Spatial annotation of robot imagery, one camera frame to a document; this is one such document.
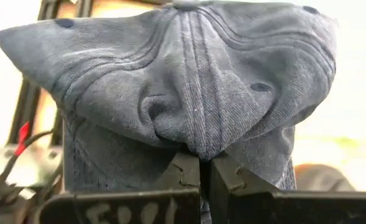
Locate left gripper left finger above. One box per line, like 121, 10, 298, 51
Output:
35, 152, 201, 224

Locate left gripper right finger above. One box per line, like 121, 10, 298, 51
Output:
209, 152, 366, 224

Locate silver frame bracket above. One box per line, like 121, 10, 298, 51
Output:
0, 144, 62, 187

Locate red cable tag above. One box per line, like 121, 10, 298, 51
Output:
14, 121, 30, 157

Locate black aluminium frame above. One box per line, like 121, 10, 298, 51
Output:
7, 0, 93, 147

